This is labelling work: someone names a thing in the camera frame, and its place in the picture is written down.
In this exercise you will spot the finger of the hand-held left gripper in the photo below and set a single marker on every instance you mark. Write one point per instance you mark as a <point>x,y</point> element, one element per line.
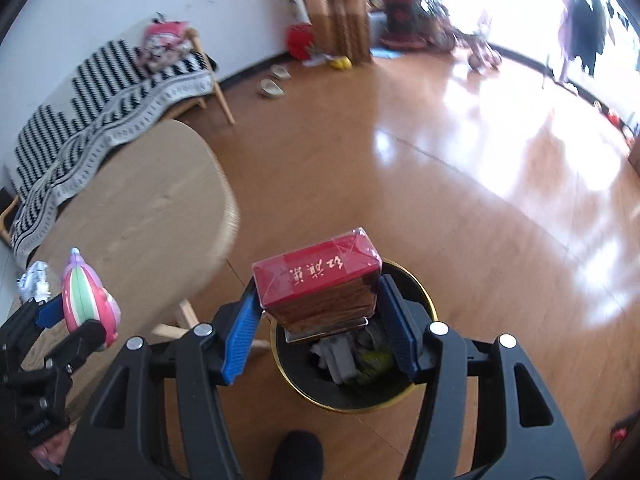
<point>80,347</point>
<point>50,312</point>

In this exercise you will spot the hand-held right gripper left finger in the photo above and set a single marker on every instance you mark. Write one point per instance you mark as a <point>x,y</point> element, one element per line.
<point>242,330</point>

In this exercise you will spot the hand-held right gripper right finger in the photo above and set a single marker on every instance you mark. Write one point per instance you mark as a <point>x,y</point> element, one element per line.
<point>400,330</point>

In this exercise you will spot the pink striped plastic toy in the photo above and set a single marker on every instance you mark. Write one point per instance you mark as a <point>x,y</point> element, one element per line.
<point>85,300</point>

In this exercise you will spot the black bin gold rim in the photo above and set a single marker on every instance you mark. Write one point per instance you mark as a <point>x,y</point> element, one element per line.
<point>350,400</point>

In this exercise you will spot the red cardboard box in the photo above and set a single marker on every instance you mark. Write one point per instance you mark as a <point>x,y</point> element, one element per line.
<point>310,270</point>

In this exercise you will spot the person's left hand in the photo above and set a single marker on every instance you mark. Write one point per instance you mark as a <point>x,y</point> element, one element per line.
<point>50,452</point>

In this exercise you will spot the white green crumpled wrapper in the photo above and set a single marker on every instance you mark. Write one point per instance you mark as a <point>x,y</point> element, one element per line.
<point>35,282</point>

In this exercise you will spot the yellow green wrapper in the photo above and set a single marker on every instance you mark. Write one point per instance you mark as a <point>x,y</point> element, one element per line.
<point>375,362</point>

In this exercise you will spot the person's black shoe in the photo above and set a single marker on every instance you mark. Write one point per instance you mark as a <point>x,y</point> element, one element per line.
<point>297,455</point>

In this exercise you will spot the black white striped blanket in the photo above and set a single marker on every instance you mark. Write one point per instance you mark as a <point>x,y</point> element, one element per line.
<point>100,110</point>

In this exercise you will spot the wooden sofa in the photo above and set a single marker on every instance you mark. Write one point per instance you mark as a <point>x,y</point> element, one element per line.
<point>222,100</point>

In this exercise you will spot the beige plush toy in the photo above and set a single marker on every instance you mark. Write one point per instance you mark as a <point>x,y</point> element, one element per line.
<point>159,64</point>

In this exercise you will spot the small yellow toy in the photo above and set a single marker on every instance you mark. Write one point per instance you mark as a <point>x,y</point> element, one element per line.
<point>340,63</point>

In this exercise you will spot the white paper sheet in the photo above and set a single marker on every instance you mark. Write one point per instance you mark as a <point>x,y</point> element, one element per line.
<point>315,60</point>

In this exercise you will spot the small child tricycle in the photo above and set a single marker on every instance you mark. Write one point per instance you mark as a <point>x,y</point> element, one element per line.
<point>482,52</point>

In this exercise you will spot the pink cartoon cushion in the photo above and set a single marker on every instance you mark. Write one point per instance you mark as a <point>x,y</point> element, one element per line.
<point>165,42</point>

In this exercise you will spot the red bag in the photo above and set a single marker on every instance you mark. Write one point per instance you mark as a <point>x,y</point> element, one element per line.
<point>300,40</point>

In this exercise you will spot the potted plant red pot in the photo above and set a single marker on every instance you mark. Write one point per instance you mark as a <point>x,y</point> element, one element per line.
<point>400,15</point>

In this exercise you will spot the brown patterned curtain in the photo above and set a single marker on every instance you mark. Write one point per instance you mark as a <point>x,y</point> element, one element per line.
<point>340,10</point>

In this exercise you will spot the dark hanging garment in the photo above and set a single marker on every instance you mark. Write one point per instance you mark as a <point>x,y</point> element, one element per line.
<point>585,30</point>

